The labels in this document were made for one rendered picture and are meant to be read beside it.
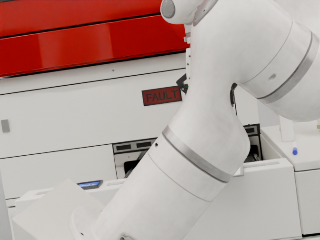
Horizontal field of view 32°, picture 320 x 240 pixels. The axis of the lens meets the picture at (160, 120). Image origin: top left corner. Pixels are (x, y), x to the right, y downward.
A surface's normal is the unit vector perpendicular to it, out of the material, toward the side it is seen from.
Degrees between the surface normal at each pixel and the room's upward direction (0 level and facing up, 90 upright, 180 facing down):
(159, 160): 63
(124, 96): 90
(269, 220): 90
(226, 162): 113
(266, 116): 90
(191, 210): 118
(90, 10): 90
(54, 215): 45
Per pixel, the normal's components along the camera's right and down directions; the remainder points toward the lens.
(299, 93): -0.07, 0.54
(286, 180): -0.07, 0.10
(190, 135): -0.42, -0.16
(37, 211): 0.59, -0.79
